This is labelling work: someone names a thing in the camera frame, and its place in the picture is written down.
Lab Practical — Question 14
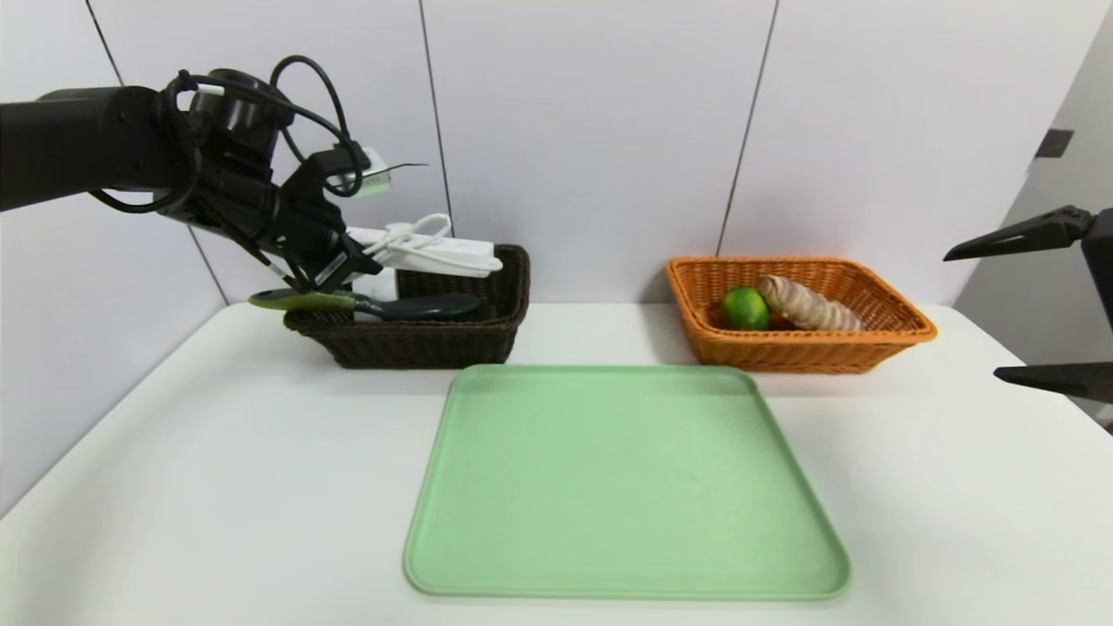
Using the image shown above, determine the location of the light green plastic tray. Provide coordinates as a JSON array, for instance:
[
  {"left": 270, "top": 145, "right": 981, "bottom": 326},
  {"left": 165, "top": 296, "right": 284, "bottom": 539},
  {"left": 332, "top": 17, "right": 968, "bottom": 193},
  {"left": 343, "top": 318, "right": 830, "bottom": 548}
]
[{"left": 403, "top": 363, "right": 851, "bottom": 601}]

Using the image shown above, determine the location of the black left camera cable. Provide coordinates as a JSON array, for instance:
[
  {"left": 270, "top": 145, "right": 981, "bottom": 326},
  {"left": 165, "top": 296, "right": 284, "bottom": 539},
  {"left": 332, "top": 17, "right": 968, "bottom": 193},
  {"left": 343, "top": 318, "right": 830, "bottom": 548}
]
[{"left": 270, "top": 55, "right": 366, "bottom": 197}]

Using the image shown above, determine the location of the striped brown taro root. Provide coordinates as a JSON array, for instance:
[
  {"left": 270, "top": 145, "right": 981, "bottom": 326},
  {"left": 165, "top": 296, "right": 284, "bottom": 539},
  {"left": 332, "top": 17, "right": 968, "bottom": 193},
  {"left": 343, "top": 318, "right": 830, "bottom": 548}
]
[{"left": 756, "top": 275, "right": 863, "bottom": 332}]

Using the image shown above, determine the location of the green round citrus fruit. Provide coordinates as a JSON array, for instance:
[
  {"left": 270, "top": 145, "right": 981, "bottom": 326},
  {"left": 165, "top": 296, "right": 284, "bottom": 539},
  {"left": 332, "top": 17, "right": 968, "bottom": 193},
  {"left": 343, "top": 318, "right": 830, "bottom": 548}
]
[{"left": 718, "top": 287, "right": 774, "bottom": 331}]

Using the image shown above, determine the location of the green-handled black bristle brush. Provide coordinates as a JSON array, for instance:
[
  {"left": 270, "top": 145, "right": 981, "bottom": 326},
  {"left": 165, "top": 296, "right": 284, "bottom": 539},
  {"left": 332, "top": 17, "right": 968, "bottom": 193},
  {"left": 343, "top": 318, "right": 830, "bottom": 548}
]
[{"left": 249, "top": 289, "right": 484, "bottom": 323}]

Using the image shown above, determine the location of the dark brown wicker basket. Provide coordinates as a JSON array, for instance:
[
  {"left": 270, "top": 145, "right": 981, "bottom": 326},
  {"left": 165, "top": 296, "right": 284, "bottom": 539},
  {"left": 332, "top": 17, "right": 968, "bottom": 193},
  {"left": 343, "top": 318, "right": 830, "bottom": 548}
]
[{"left": 284, "top": 244, "right": 531, "bottom": 369}]

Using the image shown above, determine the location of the orange wicker basket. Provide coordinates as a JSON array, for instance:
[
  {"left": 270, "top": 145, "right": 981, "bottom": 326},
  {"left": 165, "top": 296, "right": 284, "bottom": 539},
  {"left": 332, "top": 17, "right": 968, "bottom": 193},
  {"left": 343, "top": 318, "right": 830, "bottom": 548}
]
[{"left": 666, "top": 256, "right": 938, "bottom": 375}]

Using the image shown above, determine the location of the white rounded box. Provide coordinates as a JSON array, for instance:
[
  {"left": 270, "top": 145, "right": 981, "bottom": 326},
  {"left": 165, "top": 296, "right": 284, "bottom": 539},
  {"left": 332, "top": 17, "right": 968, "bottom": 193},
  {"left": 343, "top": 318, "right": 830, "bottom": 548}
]
[{"left": 352, "top": 268, "right": 399, "bottom": 324}]

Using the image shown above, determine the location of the braided black cable white tag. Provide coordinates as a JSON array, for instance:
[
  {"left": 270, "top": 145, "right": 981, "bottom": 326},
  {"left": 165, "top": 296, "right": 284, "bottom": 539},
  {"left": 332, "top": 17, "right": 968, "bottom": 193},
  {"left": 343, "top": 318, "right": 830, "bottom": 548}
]
[{"left": 187, "top": 209, "right": 314, "bottom": 293}]

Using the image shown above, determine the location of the white power strip with cord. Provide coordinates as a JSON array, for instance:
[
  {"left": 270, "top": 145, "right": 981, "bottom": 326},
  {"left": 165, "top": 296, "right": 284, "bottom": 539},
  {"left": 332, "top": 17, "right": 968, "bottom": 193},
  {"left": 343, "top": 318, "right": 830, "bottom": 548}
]
[{"left": 346, "top": 213, "right": 504, "bottom": 279}]

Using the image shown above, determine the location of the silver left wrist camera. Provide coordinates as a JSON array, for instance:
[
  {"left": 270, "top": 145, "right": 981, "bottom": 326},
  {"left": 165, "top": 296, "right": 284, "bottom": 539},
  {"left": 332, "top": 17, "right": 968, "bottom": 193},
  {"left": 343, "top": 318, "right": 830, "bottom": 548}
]
[{"left": 335, "top": 148, "right": 394, "bottom": 197}]

